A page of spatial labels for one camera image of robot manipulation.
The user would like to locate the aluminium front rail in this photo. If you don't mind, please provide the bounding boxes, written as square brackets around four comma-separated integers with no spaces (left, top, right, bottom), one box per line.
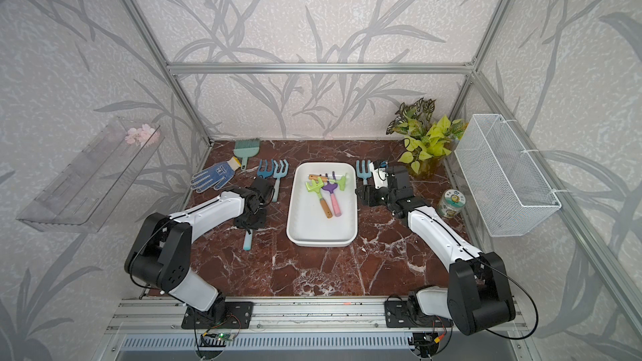
[102,296,528,335]

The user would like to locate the white plastic storage box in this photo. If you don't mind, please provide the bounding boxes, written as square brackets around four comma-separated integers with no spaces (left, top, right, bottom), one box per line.
[286,162,358,247]

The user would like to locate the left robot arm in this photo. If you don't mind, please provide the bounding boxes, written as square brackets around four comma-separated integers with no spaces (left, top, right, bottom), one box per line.
[124,177,274,314]

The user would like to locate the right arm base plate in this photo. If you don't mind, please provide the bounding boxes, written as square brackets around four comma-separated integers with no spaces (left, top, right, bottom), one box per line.
[384,297,452,329]

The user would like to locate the blue dotted work glove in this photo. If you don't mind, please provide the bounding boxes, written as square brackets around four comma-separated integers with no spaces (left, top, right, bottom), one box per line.
[191,156,241,193]

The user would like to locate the potted green plant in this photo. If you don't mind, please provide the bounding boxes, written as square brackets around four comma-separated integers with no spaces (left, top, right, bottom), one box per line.
[386,98,468,179]

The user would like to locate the light blue rake white handle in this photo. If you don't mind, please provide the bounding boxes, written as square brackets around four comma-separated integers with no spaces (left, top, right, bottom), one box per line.
[355,160,372,186]

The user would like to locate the dark blue fork yellow handle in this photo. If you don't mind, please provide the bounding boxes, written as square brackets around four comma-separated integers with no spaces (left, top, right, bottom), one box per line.
[257,160,274,179]

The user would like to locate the white wire mesh basket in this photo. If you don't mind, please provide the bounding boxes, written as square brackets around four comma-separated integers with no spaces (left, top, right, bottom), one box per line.
[455,114,562,237]

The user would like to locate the green fork wooden handle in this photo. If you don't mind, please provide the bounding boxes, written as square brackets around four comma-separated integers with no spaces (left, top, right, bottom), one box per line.
[305,177,333,219]

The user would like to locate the green rake wooden handle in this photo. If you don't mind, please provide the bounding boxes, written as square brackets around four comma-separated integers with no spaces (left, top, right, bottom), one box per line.
[309,174,347,191]

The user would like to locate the pink artificial flowers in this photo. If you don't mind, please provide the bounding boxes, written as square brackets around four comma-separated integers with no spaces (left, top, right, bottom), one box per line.
[125,124,161,147]

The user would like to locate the light blue fork white handle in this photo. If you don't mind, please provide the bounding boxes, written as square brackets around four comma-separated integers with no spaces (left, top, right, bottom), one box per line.
[272,160,289,202]

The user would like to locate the small green labelled jar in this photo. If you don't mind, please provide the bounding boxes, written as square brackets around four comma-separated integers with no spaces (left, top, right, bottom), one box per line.
[436,189,466,218]

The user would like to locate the mint green hand brush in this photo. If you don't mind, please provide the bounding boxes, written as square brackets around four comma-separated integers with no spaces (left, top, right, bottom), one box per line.
[233,139,260,170]

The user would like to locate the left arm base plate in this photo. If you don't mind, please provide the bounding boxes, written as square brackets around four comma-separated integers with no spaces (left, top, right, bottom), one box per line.
[181,301,254,330]

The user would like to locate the clear acrylic wall shelf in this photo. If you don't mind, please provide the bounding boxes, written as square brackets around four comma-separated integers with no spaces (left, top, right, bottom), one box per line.
[17,117,164,233]

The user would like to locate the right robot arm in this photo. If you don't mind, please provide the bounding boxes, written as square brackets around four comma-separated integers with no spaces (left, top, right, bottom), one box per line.
[355,165,516,335]

